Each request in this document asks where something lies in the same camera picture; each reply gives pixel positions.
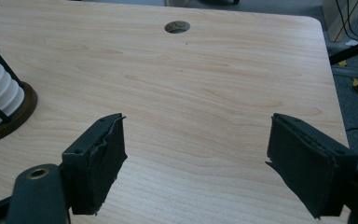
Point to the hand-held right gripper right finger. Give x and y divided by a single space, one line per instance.
307 165

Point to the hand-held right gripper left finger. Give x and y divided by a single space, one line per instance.
93 168

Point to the metal floor rail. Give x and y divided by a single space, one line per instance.
351 73

